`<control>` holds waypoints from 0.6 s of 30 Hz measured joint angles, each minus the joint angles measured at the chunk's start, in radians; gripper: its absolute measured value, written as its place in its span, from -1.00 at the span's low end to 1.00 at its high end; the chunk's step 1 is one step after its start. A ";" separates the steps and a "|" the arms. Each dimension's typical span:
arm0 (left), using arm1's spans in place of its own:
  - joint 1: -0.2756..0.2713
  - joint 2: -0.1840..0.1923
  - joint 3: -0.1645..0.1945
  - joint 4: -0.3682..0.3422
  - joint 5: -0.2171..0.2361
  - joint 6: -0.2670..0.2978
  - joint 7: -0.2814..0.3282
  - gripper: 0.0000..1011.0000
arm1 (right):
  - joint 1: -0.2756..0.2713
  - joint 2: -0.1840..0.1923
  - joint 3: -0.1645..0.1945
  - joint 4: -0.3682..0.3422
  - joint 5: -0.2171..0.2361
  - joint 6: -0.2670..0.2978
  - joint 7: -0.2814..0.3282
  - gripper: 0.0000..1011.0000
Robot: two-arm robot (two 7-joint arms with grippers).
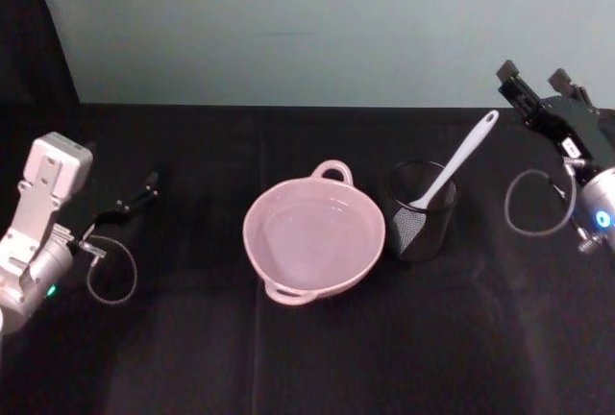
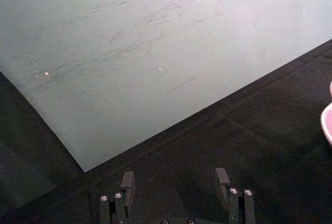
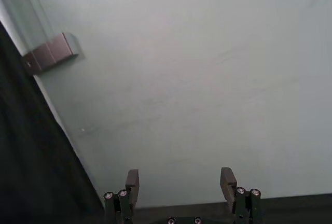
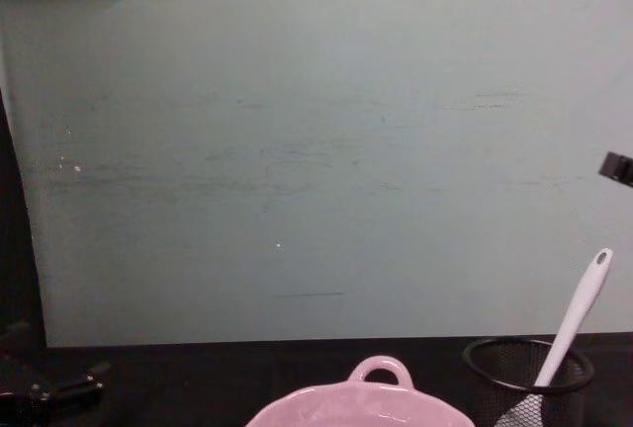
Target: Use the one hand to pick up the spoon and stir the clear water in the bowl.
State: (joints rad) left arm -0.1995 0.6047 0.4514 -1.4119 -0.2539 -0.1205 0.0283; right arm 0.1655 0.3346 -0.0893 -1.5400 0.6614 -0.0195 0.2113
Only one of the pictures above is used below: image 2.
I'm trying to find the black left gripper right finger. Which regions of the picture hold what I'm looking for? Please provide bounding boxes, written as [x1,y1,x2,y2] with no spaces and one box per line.
[214,167,255,224]

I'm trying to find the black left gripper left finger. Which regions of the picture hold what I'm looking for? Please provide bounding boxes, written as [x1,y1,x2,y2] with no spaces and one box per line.
[99,171,136,224]

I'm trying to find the black table cloth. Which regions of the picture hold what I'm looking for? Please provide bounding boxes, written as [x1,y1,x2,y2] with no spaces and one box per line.
[0,37,332,224]

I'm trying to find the roll of white tape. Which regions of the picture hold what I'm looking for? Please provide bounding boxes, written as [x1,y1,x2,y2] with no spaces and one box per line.
[320,80,332,147]

